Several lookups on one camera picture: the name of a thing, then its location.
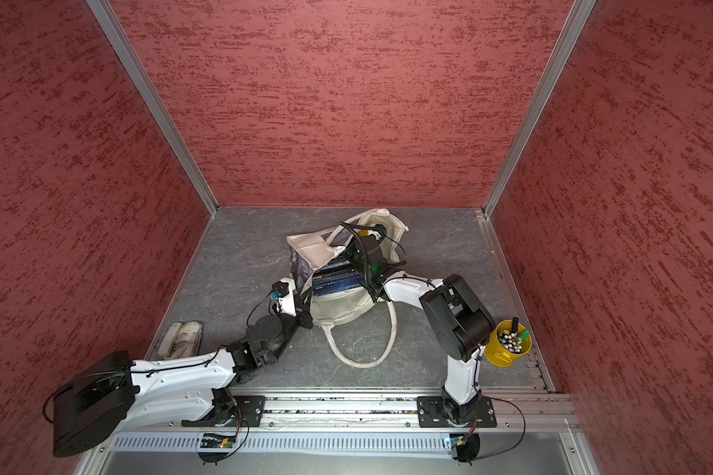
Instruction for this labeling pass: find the cream canvas tote bag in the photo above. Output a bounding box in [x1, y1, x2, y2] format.
[286, 209, 409, 369]

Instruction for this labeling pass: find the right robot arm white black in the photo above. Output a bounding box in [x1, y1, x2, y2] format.
[353, 229, 494, 419]

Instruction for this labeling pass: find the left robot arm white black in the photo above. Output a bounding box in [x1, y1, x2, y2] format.
[44, 311, 313, 458]

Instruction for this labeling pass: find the white rolled cloth object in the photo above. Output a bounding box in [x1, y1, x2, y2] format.
[156, 321, 203, 360]

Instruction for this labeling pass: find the yellow cup with batteries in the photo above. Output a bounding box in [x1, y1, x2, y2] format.
[483, 318, 533, 368]

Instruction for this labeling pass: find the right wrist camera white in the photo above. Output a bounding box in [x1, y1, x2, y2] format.
[364, 224, 387, 241]

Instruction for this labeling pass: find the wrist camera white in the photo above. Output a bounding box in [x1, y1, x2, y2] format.
[364, 224, 387, 241]
[271, 278, 296, 317]

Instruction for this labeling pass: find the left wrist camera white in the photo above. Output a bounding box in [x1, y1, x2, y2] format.
[271, 278, 296, 317]

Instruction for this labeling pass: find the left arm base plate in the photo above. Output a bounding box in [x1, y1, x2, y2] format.
[180, 396, 267, 429]

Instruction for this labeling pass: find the left circuit board with wires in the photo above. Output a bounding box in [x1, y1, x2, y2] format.
[197, 433, 239, 464]

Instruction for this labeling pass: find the circuit board with wires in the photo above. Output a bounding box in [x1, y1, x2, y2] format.
[197, 433, 239, 464]
[444, 433, 480, 463]

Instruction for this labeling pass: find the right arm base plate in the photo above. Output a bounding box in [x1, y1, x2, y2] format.
[416, 396, 497, 429]

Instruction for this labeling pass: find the right circuit board with wires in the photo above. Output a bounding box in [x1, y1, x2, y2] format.
[444, 433, 480, 463]

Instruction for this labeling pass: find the aluminium front rail frame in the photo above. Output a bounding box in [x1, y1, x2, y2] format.
[76, 390, 598, 474]

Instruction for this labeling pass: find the left corner aluminium post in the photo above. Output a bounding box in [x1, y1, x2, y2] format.
[86, 0, 220, 217]

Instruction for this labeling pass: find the corner aluminium post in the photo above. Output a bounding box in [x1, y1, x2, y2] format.
[482, 0, 596, 220]
[86, 0, 220, 217]

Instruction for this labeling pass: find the right corner aluminium post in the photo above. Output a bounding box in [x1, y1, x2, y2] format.
[482, 0, 596, 220]

